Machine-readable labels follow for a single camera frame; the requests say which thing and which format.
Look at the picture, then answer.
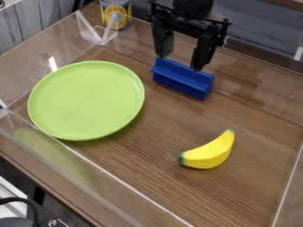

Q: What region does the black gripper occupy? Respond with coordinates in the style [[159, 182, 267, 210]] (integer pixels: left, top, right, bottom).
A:
[[150, 0, 231, 71]]

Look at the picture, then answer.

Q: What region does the clear acrylic tray wall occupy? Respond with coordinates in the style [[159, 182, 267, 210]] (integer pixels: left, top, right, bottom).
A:
[[0, 100, 194, 227]]

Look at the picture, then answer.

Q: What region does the blue plastic block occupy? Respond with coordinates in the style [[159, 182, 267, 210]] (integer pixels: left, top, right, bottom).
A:
[[151, 58, 215, 99]]

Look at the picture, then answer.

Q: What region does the yellow blue tin can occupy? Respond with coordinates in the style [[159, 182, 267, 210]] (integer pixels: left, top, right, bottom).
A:
[[99, 0, 132, 30]]

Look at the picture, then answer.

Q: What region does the black cable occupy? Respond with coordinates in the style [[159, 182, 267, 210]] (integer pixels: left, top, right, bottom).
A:
[[0, 197, 40, 227]]

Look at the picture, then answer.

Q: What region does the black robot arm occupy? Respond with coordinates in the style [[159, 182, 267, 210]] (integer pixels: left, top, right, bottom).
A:
[[150, 0, 231, 71]]

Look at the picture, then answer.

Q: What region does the green plate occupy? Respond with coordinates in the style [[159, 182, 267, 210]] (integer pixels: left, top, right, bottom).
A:
[[27, 61, 144, 141]]

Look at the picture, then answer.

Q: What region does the clear acrylic corner bracket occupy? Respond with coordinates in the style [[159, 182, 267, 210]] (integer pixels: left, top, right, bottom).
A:
[[76, 11, 119, 46]]

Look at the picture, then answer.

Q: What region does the yellow toy banana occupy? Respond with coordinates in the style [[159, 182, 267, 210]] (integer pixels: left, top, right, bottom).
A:
[[179, 129, 235, 169]]

